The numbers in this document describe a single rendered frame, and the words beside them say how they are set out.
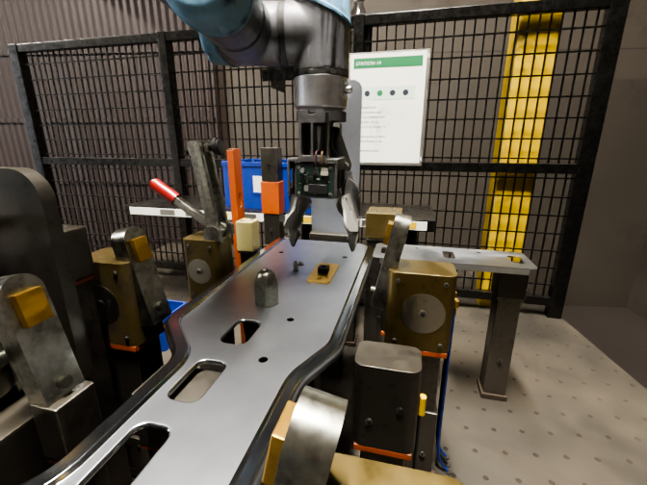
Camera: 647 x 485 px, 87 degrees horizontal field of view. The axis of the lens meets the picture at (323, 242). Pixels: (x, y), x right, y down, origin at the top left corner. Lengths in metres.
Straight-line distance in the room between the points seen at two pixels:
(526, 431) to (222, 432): 0.62
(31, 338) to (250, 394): 0.19
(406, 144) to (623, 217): 2.37
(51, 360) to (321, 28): 0.46
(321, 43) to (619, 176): 2.81
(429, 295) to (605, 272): 2.87
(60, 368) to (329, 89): 0.42
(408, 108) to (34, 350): 0.96
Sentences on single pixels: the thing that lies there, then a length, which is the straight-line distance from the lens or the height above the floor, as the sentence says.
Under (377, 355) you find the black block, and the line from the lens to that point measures 0.40.
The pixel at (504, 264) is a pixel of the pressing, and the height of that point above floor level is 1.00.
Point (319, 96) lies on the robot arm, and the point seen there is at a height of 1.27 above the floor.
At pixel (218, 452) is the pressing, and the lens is 0.30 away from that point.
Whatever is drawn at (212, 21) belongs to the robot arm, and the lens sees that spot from 0.38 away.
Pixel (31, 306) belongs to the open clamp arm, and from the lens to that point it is 0.39.
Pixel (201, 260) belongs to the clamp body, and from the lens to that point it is 0.63.
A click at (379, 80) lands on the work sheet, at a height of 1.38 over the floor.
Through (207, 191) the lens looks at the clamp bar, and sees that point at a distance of 0.61.
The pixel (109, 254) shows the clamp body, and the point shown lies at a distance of 0.53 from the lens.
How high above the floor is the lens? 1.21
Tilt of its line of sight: 16 degrees down
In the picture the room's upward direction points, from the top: straight up
